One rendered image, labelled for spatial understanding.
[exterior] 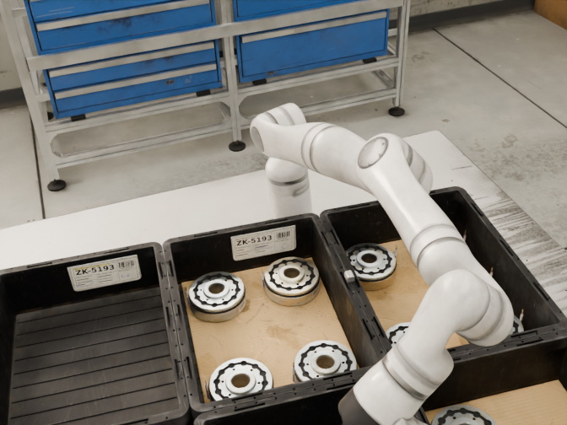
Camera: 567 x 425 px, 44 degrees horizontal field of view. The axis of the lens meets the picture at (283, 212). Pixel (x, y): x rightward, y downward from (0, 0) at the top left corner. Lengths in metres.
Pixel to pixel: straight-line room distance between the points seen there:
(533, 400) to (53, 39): 2.28
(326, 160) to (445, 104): 2.48
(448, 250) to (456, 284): 0.08
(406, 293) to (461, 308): 0.52
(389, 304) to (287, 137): 0.36
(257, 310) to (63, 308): 0.36
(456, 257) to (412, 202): 0.12
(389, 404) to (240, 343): 0.44
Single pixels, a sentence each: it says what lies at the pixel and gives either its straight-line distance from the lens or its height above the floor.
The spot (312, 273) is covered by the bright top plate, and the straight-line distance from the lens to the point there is 1.31.
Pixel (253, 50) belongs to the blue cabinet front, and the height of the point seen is 0.47.
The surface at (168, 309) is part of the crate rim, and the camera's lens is 1.19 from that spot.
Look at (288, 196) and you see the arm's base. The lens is 1.50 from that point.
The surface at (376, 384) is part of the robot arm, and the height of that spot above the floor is 1.08.
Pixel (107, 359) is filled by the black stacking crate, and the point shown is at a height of 0.83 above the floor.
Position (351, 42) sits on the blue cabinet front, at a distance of 3.26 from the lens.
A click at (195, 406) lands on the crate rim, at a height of 0.93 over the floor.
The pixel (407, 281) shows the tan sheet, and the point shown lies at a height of 0.83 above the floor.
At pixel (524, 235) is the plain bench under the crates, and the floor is 0.70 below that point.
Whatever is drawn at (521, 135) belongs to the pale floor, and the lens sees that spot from 3.46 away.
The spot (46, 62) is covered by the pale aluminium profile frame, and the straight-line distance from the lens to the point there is 2.92.
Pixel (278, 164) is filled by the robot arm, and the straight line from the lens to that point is 1.49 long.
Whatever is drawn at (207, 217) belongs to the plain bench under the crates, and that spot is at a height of 0.70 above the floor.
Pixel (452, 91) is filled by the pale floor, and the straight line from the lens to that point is 3.78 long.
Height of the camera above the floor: 1.75
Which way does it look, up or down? 38 degrees down
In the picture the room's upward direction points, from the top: 3 degrees counter-clockwise
